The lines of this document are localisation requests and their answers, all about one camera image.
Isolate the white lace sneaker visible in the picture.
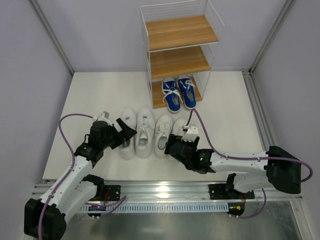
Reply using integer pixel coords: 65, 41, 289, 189
154, 114, 173, 159
171, 118, 187, 136

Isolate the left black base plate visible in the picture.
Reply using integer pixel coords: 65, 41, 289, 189
100, 185, 121, 202

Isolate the slotted cable duct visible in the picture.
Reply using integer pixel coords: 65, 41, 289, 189
77, 201, 229, 215

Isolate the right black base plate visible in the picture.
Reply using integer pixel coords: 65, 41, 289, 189
208, 183, 255, 200

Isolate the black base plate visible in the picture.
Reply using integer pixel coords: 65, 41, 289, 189
208, 183, 255, 200
100, 185, 121, 202

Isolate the blue canvas sneaker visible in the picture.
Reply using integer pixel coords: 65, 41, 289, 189
161, 77, 183, 113
177, 74, 197, 110

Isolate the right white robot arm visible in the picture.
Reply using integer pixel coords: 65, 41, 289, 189
164, 134, 301, 199

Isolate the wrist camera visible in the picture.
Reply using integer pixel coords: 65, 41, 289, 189
181, 124, 199, 143
92, 111, 110, 124

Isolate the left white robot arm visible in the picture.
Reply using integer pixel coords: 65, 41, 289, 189
23, 117, 137, 240

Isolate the aluminium mounting rail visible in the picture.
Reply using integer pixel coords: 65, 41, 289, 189
31, 179, 302, 202

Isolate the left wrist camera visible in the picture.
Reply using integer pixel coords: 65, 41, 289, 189
92, 111, 110, 124

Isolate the leftmost white sneaker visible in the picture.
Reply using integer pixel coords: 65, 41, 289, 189
119, 108, 137, 160

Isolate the white wire shoe shelf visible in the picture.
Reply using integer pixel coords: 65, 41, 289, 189
139, 0, 224, 109

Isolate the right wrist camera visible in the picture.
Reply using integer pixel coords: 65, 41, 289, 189
181, 124, 199, 143

